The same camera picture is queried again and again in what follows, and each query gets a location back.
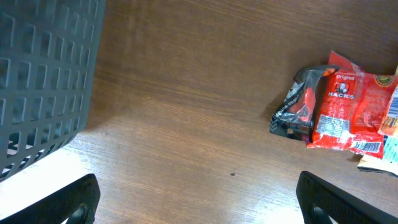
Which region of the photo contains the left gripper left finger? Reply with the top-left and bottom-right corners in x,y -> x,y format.
1,174 -> 100,224

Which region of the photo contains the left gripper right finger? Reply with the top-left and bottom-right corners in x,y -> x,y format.
296,171 -> 397,224

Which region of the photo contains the black snack bag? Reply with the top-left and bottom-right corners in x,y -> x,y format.
269,65 -> 340,144

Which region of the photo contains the yellow wet wipes pack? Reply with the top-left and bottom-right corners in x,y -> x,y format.
358,75 -> 397,176

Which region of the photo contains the red Hacks candy bag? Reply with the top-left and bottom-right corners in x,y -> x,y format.
307,52 -> 382,158

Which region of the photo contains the grey plastic mesh basket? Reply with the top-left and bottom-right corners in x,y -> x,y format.
1,0 -> 106,180

